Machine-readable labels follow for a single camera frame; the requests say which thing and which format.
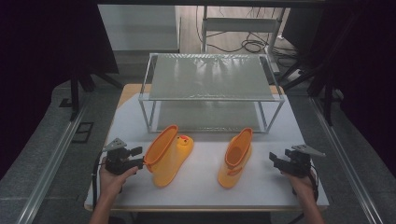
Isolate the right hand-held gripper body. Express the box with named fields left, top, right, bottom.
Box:
left=281, top=144, right=327, bottom=179

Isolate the white metal desk frame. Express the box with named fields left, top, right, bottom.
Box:
left=200, top=5, right=287, bottom=75

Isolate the metal two-tier shoe rack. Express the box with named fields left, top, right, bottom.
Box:
left=138, top=52, right=286, bottom=134

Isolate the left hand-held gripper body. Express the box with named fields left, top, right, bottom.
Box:
left=102, top=137, right=144, bottom=176

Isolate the dark curtain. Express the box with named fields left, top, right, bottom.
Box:
left=0, top=0, right=120, bottom=181
left=321, top=0, right=396, bottom=176

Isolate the person's left hand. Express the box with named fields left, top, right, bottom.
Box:
left=99, top=156, right=140, bottom=201

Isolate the person's right hand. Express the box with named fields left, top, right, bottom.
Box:
left=281, top=169, right=319, bottom=203

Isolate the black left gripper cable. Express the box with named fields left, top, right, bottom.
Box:
left=91, top=150, right=106, bottom=210

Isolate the black metal stand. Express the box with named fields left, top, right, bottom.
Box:
left=276, top=12, right=345, bottom=127
left=58, top=69, right=124, bottom=123

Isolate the black floor bracket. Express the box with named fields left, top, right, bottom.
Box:
left=72, top=121, right=95, bottom=145

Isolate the yellow duck rain boot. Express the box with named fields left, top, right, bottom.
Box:
left=143, top=124, right=195, bottom=189
left=217, top=127, right=254, bottom=189

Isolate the aluminium floor rail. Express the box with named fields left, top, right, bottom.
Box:
left=15, top=98, right=92, bottom=224
left=309, top=95, right=385, bottom=224

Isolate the white cabinet panel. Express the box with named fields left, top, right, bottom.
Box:
left=97, top=4, right=182, bottom=52

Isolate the black floor cable tangle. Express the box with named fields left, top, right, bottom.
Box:
left=195, top=6, right=301, bottom=61

